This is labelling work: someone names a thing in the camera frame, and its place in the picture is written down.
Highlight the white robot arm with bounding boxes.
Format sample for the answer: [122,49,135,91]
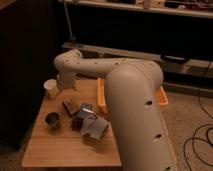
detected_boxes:
[54,49,177,171]

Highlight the white paper cup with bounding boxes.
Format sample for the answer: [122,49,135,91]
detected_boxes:
[44,79,60,98]

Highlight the metal cup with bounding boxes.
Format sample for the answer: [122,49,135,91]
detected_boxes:
[45,112,61,130]

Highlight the silver foil packet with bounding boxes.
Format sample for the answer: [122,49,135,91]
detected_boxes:
[77,103,97,120]

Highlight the dark grape bunch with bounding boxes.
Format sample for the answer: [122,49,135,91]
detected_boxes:
[71,116,83,131]

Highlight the wooden table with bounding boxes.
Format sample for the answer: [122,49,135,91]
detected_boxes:
[22,80,121,168]

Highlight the yellow plastic bin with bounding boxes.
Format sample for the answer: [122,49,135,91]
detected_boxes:
[97,78,169,115]

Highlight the metal shelf rail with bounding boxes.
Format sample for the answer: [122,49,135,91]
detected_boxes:
[62,42,213,79]

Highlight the black floor cable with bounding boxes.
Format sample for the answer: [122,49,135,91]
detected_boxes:
[183,59,213,171]

